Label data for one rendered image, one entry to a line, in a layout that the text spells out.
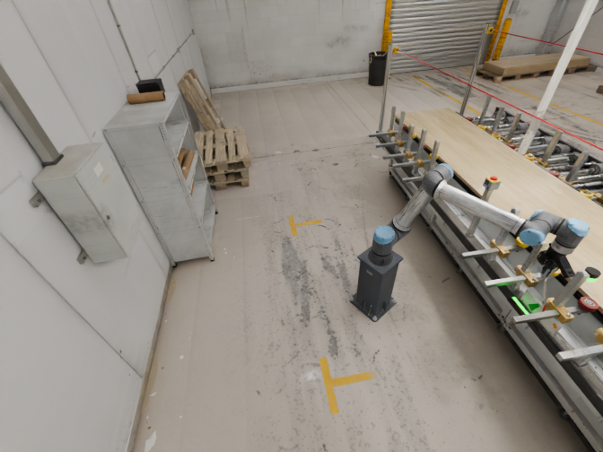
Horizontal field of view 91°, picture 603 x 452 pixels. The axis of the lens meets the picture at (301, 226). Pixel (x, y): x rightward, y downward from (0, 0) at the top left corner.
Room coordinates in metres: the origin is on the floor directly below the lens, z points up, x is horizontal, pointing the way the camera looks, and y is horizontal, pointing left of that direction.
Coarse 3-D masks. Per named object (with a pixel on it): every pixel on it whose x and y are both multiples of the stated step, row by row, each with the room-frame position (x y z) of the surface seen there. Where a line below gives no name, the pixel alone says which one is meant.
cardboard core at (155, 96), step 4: (144, 92) 2.78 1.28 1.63; (148, 92) 2.77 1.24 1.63; (152, 92) 2.77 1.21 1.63; (156, 92) 2.77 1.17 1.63; (160, 92) 2.77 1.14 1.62; (128, 96) 2.74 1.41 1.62; (132, 96) 2.74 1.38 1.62; (136, 96) 2.74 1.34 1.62; (140, 96) 2.74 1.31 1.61; (144, 96) 2.74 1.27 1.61; (148, 96) 2.74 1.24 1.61; (152, 96) 2.75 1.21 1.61; (156, 96) 2.75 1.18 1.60; (160, 96) 2.75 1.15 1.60; (164, 96) 2.82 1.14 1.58; (128, 100) 2.72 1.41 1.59; (132, 100) 2.72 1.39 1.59; (136, 100) 2.73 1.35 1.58; (140, 100) 2.73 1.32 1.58; (144, 100) 2.74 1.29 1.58; (148, 100) 2.74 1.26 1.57; (152, 100) 2.75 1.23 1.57; (156, 100) 2.76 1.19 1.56; (160, 100) 2.77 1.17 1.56
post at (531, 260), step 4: (544, 240) 1.14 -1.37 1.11; (540, 244) 1.13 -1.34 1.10; (544, 244) 1.12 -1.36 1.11; (536, 248) 1.14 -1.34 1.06; (540, 248) 1.11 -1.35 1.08; (544, 248) 1.12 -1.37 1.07; (532, 252) 1.14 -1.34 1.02; (536, 252) 1.12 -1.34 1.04; (528, 256) 1.15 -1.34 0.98; (532, 256) 1.13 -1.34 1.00; (536, 256) 1.12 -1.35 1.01; (528, 260) 1.14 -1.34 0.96; (532, 260) 1.12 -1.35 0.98; (536, 260) 1.12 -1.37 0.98; (524, 264) 1.14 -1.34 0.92; (528, 264) 1.13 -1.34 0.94; (532, 264) 1.12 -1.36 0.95; (520, 268) 1.15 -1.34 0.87; (524, 268) 1.13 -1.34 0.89; (528, 268) 1.12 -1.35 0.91; (524, 272) 1.12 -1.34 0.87; (528, 272) 1.12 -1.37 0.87; (512, 284) 1.13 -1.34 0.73; (516, 284) 1.12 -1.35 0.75
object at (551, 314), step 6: (576, 306) 0.87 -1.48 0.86; (540, 312) 0.85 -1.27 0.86; (546, 312) 0.84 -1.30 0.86; (552, 312) 0.84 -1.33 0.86; (570, 312) 0.83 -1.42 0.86; (576, 312) 0.84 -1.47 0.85; (582, 312) 0.84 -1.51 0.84; (516, 318) 0.82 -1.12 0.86; (522, 318) 0.82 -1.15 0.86; (528, 318) 0.82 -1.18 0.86; (534, 318) 0.81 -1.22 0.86; (540, 318) 0.82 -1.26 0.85; (546, 318) 0.82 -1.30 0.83
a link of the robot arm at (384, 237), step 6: (378, 228) 1.62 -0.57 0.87; (384, 228) 1.62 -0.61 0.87; (390, 228) 1.61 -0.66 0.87; (378, 234) 1.56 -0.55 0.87; (384, 234) 1.55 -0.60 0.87; (390, 234) 1.55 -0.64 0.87; (396, 234) 1.58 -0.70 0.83; (372, 240) 1.59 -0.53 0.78; (378, 240) 1.53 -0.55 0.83; (384, 240) 1.51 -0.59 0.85; (390, 240) 1.51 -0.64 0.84; (396, 240) 1.56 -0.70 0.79; (372, 246) 1.57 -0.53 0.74; (378, 246) 1.52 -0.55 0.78; (384, 246) 1.50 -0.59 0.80; (390, 246) 1.52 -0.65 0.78; (378, 252) 1.52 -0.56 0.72; (384, 252) 1.50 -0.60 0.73
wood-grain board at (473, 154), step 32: (416, 128) 3.25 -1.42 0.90; (448, 128) 3.18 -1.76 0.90; (480, 128) 3.12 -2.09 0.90; (448, 160) 2.48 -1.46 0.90; (480, 160) 2.44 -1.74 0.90; (512, 160) 2.39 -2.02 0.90; (480, 192) 1.93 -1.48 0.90; (512, 192) 1.90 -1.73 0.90; (544, 192) 1.86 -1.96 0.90; (576, 192) 1.83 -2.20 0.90; (576, 256) 1.18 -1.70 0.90
